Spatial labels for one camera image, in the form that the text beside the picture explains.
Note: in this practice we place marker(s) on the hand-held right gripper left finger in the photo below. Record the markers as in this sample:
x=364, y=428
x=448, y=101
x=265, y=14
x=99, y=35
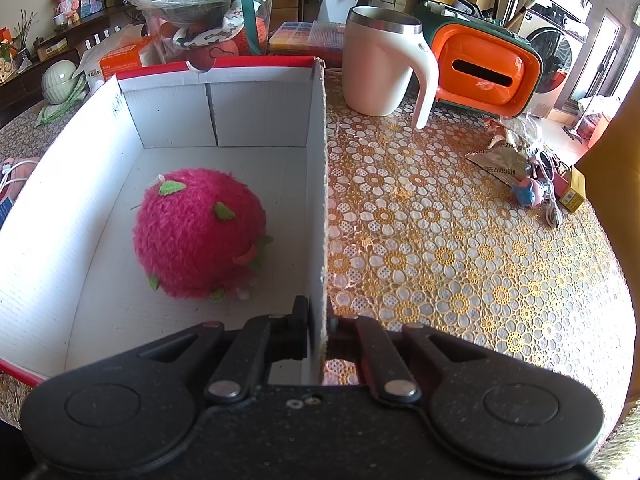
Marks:
x=299, y=330

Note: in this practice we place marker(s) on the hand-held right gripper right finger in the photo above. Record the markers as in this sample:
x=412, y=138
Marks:
x=336, y=335

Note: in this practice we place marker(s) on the white cardboard box red outside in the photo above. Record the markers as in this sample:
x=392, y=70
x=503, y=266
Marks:
x=60, y=240

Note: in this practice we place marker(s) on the pink plush dragon fruit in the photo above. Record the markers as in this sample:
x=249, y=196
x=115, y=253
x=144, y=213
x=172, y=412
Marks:
x=195, y=230

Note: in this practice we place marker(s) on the small pink and blue figure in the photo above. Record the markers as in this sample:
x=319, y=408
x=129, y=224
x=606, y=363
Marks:
x=530, y=192

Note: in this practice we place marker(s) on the crumpled snack wrapper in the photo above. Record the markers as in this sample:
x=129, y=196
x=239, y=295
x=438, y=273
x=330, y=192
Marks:
x=500, y=152

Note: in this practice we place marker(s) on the white mug with steel lining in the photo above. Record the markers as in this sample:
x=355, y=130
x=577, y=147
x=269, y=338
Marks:
x=372, y=70

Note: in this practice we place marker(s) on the small yellow box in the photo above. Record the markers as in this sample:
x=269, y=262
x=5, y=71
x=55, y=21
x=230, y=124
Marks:
x=572, y=190

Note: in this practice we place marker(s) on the reddish rubber ball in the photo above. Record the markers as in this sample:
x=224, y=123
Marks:
x=220, y=52

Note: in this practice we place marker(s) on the clear case of coloured beads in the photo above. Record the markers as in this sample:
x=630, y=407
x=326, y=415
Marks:
x=300, y=35

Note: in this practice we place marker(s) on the white patterned cloth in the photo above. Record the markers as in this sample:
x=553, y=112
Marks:
x=210, y=35

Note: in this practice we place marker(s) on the orange and green tissue holder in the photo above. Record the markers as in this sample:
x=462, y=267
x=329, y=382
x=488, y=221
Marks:
x=465, y=45

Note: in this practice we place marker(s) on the orange tissue packet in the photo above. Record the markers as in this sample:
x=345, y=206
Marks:
x=125, y=60

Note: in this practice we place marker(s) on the green and white cloth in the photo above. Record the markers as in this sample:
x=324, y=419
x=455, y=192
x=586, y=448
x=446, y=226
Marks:
x=55, y=112

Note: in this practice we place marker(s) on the pale green ribbed jar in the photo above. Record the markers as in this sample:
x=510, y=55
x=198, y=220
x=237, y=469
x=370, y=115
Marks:
x=60, y=82

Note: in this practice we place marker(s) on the dark wooden cabinet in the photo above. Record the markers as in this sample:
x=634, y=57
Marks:
x=30, y=90

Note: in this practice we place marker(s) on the white washing machine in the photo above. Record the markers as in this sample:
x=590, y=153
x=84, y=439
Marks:
x=555, y=45

